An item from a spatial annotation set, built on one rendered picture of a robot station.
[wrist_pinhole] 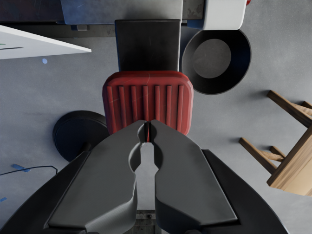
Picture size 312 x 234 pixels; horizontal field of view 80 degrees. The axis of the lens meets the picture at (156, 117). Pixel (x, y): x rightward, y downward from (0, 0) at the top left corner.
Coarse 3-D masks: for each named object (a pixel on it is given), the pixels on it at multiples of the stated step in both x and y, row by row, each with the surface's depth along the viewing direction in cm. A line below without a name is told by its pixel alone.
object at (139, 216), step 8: (136, 216) 132; (144, 216) 132; (152, 216) 132; (136, 224) 130; (144, 224) 130; (152, 224) 130; (128, 232) 126; (136, 232) 126; (144, 232) 126; (152, 232) 126; (160, 232) 126
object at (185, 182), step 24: (168, 144) 10; (192, 144) 10; (168, 168) 8; (192, 168) 8; (168, 192) 7; (192, 192) 7; (216, 192) 7; (168, 216) 7; (192, 216) 6; (216, 216) 6
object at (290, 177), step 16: (272, 96) 92; (288, 112) 82; (304, 112) 77; (304, 144) 70; (288, 160) 74; (304, 160) 73; (272, 176) 79; (288, 176) 77; (304, 176) 77; (304, 192) 81
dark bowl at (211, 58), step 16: (208, 32) 78; (224, 32) 79; (240, 32) 76; (192, 48) 82; (208, 48) 85; (224, 48) 85; (240, 48) 82; (192, 64) 87; (208, 64) 88; (224, 64) 88; (240, 64) 84; (192, 80) 87; (208, 80) 90; (224, 80) 89; (240, 80) 85
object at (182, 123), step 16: (112, 80) 13; (128, 80) 13; (144, 80) 13; (160, 80) 13; (176, 80) 14; (112, 96) 14; (128, 96) 14; (144, 96) 14; (160, 96) 14; (176, 96) 14; (192, 96) 14; (112, 112) 14; (128, 112) 15; (144, 112) 14; (160, 112) 15; (176, 112) 15; (112, 128) 15; (176, 128) 15
